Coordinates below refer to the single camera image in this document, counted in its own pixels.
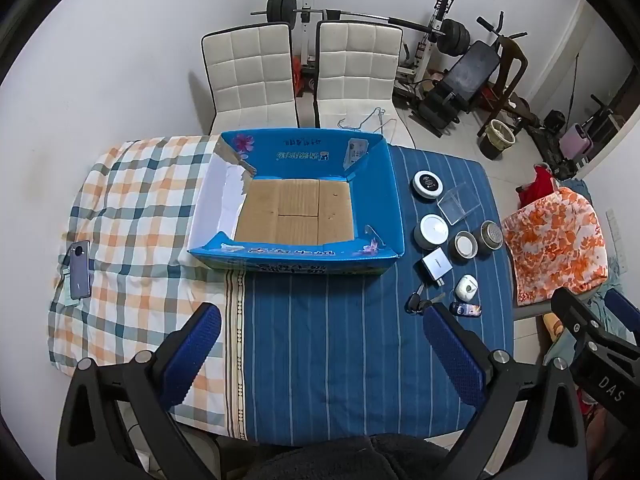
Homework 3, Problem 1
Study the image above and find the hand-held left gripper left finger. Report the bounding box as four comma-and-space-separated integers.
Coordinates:
56, 303, 223, 480

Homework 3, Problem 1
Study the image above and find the black weight bench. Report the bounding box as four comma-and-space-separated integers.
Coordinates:
417, 40, 503, 138

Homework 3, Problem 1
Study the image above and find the clear plastic box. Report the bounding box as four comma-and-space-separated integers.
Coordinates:
437, 182, 482, 225

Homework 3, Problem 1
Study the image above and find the white round disc black centre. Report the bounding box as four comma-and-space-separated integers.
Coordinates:
411, 170, 445, 202

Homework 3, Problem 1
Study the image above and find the blue cardboard box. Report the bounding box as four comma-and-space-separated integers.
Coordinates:
186, 128, 405, 277

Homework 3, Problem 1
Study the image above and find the barbell with black weights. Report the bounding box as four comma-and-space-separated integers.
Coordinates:
250, 0, 473, 57

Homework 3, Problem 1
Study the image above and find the white wire hanger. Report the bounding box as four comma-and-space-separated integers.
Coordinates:
337, 107, 398, 133

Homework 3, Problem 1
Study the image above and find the bunch of keys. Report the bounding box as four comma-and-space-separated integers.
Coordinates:
407, 282, 446, 316

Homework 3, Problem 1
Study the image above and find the white charger plug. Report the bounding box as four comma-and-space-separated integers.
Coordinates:
421, 247, 453, 288

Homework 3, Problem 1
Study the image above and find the brown exercise machine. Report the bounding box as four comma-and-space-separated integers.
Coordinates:
477, 10, 543, 131

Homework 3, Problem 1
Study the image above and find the white round tin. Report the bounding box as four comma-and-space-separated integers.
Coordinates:
414, 214, 450, 251

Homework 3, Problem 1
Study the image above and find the metal tin with white lid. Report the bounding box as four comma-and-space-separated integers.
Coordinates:
448, 231, 478, 261

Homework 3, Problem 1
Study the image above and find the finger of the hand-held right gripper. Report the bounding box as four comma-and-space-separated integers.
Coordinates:
551, 287, 640, 361
603, 290, 640, 335

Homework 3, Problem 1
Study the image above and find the small white round device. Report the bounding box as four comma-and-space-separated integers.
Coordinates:
454, 274, 478, 302

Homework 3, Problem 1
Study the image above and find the pale green clothing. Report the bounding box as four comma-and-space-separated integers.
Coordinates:
542, 280, 640, 366

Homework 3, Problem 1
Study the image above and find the dark trash bin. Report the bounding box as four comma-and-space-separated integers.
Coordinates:
479, 119, 518, 161

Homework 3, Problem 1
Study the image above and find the red cloth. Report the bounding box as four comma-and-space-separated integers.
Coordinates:
517, 162, 556, 206

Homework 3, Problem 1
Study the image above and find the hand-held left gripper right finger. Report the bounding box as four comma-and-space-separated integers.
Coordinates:
422, 304, 588, 480

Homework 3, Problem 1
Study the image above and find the white padded chair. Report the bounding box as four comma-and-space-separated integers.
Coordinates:
314, 20, 405, 133
201, 22, 301, 136

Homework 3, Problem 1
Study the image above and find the blue striped blanket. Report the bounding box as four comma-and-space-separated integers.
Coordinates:
225, 145, 516, 448

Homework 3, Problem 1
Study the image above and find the white barbell rack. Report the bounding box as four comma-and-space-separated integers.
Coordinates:
292, 0, 456, 96

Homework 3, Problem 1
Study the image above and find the grey smartphone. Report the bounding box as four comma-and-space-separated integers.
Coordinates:
65, 240, 93, 301

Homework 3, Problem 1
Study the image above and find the metal tin with perforated insert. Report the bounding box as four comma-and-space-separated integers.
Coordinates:
477, 220, 503, 251

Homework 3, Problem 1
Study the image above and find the dark fuzzy clothing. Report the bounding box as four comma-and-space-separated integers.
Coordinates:
245, 434, 451, 480

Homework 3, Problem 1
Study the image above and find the checked blanket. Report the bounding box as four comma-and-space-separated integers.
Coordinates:
47, 135, 246, 433

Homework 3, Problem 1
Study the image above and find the orange floral cloth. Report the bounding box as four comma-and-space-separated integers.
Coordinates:
501, 187, 610, 307

